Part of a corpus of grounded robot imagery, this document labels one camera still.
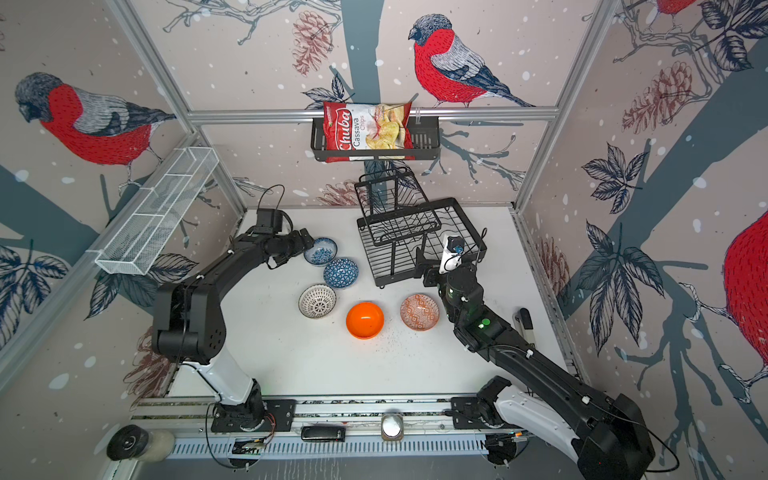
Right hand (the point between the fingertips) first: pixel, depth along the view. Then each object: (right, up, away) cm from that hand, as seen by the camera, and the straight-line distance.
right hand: (429, 253), depth 75 cm
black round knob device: (-64, -39, -14) cm, 76 cm away
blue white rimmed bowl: (-35, -2, +32) cm, 47 cm away
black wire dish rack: (-7, +10, +36) cm, 38 cm away
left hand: (-38, +2, +19) cm, 43 cm away
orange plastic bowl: (-18, -21, +12) cm, 30 cm away
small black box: (-26, -42, -6) cm, 50 cm away
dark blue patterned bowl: (-27, -9, +26) cm, 39 cm away
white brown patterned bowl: (-33, -17, +18) cm, 41 cm away
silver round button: (-10, -38, -10) cm, 40 cm away
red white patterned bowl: (-1, -19, +16) cm, 25 cm away
